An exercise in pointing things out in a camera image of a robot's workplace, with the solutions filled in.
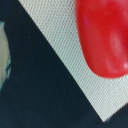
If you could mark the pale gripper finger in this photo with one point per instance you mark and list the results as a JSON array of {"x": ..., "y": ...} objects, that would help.
[{"x": 5, "y": 57}]

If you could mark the red tomato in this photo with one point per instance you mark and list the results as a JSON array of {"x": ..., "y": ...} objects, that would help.
[{"x": 103, "y": 32}]

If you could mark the beige woven placemat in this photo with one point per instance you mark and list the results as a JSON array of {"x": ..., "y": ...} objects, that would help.
[{"x": 56, "y": 21}]

